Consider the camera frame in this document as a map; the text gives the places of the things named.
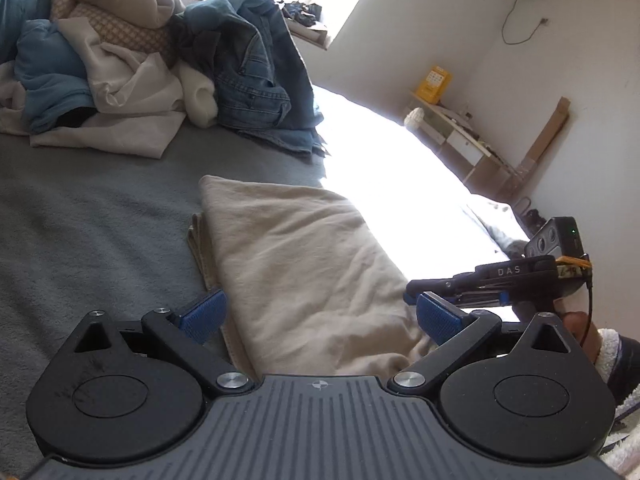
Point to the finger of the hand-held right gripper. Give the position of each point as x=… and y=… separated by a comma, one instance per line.
x=435, y=285

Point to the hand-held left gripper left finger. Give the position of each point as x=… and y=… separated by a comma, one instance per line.
x=202, y=312

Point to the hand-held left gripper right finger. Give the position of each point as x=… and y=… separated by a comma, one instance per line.
x=440, y=315

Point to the person's right forearm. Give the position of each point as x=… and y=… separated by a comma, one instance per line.
x=620, y=370

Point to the dark clothes pile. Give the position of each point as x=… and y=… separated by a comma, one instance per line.
x=302, y=12

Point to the person's right hand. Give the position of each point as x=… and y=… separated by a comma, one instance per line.
x=582, y=330

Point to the folded white garment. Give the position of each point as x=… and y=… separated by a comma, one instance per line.
x=505, y=240

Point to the small black object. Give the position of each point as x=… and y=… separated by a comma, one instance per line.
x=532, y=219

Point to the long cardboard strip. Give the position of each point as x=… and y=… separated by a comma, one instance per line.
x=545, y=135

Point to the white low cabinet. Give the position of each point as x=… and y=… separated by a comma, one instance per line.
x=465, y=145

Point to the bed with grey sheet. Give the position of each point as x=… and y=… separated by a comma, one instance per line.
x=75, y=220

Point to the white fluffy ball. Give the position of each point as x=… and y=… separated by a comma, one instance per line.
x=414, y=119

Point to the person's white fluffy robe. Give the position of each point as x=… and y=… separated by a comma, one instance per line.
x=625, y=445

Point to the white cotton garment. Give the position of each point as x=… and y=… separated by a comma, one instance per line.
x=125, y=135

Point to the yellow box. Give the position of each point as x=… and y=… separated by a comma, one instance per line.
x=432, y=85

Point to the white fluffy garment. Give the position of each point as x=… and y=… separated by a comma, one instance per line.
x=200, y=100

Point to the blue denim jeans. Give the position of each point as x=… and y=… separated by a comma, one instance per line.
x=265, y=100

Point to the white satin shirt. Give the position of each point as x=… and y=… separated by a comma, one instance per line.
x=135, y=85

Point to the dark grey garment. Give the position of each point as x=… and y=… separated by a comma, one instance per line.
x=195, y=45

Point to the cardboard box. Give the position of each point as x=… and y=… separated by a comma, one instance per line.
x=312, y=37

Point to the light blue garment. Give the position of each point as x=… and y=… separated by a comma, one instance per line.
x=50, y=75

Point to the pink houndstooth garment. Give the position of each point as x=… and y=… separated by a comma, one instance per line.
x=125, y=35

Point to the blue duvet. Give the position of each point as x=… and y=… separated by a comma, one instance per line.
x=20, y=0

